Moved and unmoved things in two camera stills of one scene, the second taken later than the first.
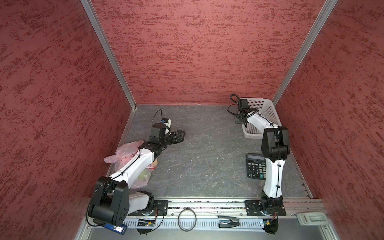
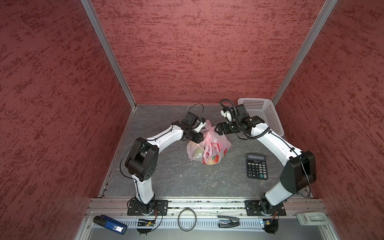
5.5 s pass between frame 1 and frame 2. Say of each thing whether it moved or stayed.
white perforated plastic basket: stayed
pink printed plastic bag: moved
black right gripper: moved
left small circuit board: stayed
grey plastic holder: stayed
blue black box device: stayed
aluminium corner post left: stayed
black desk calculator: stayed
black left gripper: moved
